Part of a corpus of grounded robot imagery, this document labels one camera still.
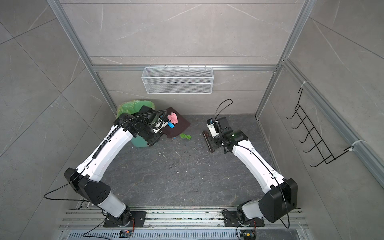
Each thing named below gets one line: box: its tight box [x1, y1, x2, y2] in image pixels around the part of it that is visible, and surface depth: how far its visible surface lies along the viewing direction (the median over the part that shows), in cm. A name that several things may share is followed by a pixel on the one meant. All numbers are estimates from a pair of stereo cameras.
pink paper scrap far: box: [167, 112, 179, 124], surface depth 81 cm
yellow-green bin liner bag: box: [116, 100, 155, 118], surface depth 95 cm
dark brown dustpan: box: [160, 107, 191, 138], surface depth 80 cm
